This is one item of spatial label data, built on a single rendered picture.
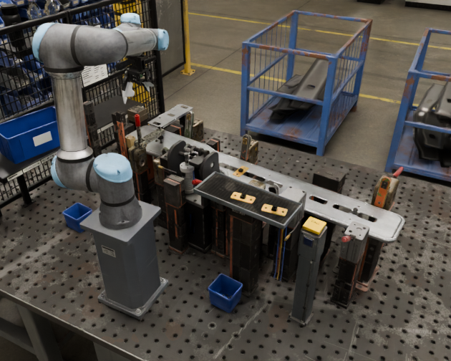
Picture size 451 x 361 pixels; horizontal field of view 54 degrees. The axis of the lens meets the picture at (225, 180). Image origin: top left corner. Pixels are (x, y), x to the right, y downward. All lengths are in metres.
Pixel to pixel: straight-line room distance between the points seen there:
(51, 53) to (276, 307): 1.21
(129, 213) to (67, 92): 0.44
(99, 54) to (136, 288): 0.85
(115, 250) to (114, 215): 0.13
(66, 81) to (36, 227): 1.05
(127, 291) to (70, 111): 0.70
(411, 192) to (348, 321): 0.97
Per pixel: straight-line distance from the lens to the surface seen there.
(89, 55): 1.39
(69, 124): 1.50
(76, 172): 1.54
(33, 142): 2.21
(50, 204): 2.47
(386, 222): 1.83
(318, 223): 1.50
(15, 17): 2.35
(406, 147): 4.13
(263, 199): 1.58
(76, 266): 2.08
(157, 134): 2.18
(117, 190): 1.50
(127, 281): 1.71
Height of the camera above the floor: 2.11
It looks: 35 degrees down
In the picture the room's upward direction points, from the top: straight up
